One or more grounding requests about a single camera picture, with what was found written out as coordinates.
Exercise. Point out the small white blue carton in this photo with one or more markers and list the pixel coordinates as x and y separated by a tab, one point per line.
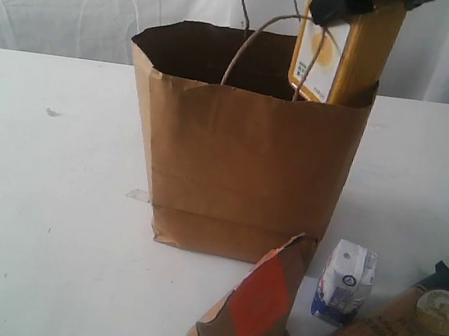
345	284

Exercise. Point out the brown paper shopping bag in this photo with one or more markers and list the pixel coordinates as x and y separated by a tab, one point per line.
236	162

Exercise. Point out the yellow grain bottle white cap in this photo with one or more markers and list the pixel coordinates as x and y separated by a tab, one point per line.
341	64

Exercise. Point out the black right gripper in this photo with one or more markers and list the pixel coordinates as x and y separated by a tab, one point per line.
326	12

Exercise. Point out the clear tape scrap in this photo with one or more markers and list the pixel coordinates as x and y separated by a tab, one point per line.
138	195

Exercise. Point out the brown pouch orange label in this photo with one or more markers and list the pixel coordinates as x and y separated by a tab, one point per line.
261	304

